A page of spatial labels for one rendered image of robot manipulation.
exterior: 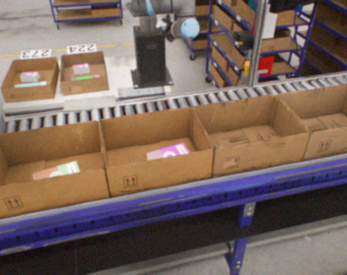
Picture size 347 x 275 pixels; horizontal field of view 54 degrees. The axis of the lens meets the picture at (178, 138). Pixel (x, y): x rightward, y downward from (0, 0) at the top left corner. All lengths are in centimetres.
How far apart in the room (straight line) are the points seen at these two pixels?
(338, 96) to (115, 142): 108
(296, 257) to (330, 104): 98
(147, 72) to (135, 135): 78
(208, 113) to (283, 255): 112
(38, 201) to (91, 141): 35
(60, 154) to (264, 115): 93
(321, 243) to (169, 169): 141
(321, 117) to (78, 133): 115
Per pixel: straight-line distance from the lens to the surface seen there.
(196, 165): 126
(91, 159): 147
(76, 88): 217
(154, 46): 211
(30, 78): 240
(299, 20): 285
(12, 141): 147
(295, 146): 140
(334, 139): 150
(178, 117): 146
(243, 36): 209
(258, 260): 222
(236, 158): 130
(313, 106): 175
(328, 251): 238
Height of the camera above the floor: 185
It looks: 39 degrees down
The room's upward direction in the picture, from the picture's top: straight up
